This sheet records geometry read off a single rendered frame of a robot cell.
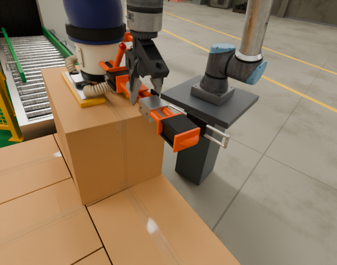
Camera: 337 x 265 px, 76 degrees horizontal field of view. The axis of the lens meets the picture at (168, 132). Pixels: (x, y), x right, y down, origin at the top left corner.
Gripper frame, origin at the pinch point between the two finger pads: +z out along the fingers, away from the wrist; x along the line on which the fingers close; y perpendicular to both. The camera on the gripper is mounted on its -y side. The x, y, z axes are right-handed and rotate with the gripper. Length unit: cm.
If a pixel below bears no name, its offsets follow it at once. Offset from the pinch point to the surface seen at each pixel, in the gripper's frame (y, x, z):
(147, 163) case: 10.2, -7.2, 40.5
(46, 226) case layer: 8, 39, 52
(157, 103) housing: -6.3, -0.2, -2.2
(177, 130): -20.7, 3.0, -3.1
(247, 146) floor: 40, -144, 108
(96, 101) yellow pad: 24.6, 9.0, 10.7
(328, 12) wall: 500, -1246, 65
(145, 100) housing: -3.2, 2.2, -2.2
